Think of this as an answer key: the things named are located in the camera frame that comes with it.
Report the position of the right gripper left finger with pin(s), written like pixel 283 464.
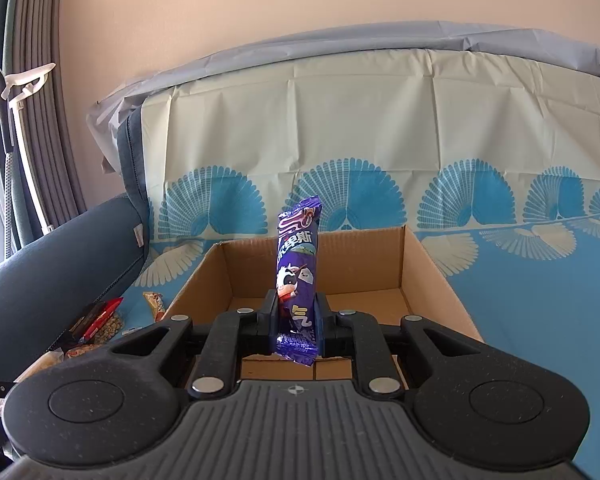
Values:
pixel 219 347

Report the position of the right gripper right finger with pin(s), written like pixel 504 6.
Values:
pixel 358 337

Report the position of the yellow snack packet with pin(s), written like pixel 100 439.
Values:
pixel 156 305

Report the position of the purple milk candy packet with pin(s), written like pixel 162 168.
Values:
pixel 295 280

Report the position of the red spicy snack packet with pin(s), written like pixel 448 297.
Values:
pixel 101 320

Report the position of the clear-wrapped nut brittle block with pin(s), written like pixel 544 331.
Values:
pixel 108 330

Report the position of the dark brown cracker packet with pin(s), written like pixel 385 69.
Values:
pixel 84 323

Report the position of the clear bag of cookies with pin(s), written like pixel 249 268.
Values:
pixel 58 355

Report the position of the open cardboard box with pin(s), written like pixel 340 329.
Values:
pixel 385 273

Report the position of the blue fan-pattern sofa cover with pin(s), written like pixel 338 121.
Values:
pixel 493 162

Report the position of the grey plastic sheet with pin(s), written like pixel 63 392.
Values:
pixel 105 117

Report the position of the white garment steamer stand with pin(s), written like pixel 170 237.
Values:
pixel 14 90

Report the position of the grey curtain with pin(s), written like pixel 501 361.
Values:
pixel 31 41

